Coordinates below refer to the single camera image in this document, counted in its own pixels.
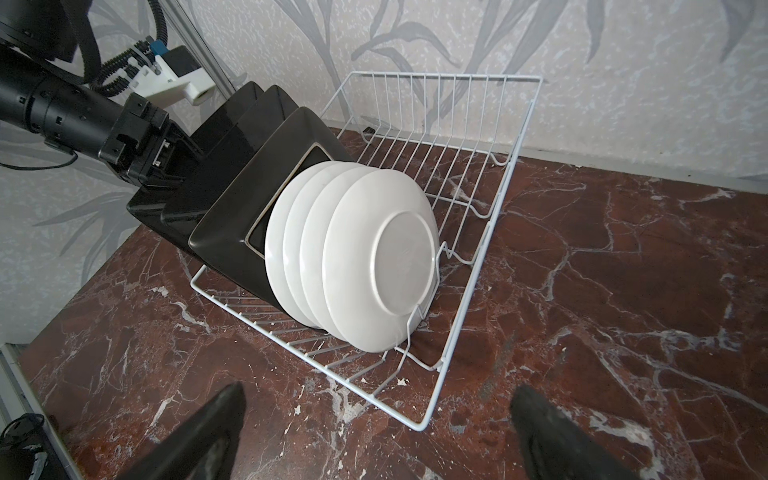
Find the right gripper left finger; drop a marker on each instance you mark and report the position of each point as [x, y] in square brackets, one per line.
[203, 447]

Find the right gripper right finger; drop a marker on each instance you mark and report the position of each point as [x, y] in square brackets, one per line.
[554, 447]

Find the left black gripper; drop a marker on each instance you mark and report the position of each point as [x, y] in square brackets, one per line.
[147, 149]

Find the square floral plate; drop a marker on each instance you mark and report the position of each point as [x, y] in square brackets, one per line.
[146, 204]
[229, 138]

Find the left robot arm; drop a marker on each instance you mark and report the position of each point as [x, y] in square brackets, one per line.
[55, 84]

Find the white round plate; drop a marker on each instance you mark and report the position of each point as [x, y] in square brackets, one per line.
[304, 189]
[274, 242]
[379, 259]
[335, 181]

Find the white wire dish rack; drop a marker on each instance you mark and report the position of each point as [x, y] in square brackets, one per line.
[458, 136]

